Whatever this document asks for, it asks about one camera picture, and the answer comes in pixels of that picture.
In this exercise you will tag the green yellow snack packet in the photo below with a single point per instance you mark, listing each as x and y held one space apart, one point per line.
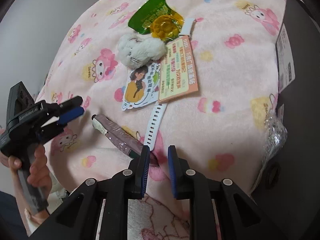
156 18

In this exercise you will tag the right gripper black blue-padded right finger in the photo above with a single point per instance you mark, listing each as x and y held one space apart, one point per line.
218 209

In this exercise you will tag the orange printed card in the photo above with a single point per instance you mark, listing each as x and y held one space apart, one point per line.
178 71

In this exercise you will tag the mauve cosmetic tube packet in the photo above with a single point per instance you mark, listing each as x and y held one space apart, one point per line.
126 143

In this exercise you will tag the white smart watch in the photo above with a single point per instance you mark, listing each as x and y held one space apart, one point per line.
159 108

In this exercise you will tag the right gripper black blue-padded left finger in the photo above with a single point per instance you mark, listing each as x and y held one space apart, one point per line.
98 209

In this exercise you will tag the person's left hand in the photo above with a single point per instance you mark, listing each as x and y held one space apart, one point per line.
39 177

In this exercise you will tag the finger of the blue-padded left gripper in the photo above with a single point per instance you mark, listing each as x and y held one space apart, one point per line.
65 118

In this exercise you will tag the crinkled clear plastic wrap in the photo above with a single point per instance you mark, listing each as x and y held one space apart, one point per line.
275 138

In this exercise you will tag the girl illustration sticker card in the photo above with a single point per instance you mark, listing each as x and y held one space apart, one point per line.
142 87

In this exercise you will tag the white plush toy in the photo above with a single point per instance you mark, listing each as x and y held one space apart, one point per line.
134 52

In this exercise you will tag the pink cartoon print blanket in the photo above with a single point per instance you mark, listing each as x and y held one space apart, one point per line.
218 129

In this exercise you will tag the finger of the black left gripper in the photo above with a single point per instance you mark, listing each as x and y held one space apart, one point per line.
71 102

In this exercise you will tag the black box with label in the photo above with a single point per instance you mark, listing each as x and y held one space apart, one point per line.
288 191

